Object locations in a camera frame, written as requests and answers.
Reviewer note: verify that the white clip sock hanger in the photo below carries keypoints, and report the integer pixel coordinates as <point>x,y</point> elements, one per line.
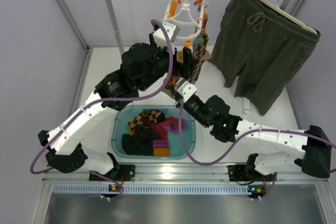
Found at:
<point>184,19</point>

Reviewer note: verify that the maroon purple sock in bin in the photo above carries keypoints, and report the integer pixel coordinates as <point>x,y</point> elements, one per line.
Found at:
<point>169,124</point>

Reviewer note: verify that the aluminium rail frame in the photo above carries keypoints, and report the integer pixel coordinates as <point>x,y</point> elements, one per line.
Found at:
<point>154,178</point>

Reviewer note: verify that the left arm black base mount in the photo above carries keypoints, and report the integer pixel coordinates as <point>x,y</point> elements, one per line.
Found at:
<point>125,173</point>

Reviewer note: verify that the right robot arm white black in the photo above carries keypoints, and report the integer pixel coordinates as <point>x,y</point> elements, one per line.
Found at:
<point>293,150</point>

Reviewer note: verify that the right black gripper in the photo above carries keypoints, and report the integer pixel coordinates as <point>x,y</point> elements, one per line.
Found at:
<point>180,96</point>

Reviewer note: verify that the olive green shorts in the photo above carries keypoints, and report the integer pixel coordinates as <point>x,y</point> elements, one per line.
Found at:
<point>261,49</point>

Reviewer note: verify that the maroon orange striped sock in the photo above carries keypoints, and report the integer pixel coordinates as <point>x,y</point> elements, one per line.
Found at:
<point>161,145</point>

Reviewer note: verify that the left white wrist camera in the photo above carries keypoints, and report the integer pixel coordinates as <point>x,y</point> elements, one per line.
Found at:
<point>166,32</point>

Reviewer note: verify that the brown orange argyle sock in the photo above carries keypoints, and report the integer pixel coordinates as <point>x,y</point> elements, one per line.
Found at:
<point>169,89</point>

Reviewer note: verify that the brown yellow argyle sock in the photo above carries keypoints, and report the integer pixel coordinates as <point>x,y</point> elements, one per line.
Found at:
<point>139,122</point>

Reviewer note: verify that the brown beige argyle sock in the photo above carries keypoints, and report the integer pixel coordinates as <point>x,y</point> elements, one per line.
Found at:
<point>201,54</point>

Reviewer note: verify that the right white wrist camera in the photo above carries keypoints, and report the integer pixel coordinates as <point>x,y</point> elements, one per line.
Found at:
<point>185,89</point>

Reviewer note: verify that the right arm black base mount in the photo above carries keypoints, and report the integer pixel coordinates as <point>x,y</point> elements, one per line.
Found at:
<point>238,173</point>

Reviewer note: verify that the black sock in bin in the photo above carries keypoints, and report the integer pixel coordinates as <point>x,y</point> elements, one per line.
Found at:
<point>130,149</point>

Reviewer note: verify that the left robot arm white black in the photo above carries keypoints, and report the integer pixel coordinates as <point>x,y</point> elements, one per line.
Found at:
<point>66,152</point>

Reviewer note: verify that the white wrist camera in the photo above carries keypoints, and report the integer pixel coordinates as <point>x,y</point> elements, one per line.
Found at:
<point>185,89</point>
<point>166,32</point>

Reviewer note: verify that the beige clothes hanger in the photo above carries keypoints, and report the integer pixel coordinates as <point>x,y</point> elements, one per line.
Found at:
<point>281,10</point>

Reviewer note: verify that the beige orange argyle sock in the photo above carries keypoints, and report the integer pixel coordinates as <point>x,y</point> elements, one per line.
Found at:
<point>205,19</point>

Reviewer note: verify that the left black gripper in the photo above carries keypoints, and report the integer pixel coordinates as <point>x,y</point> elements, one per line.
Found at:
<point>182,64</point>

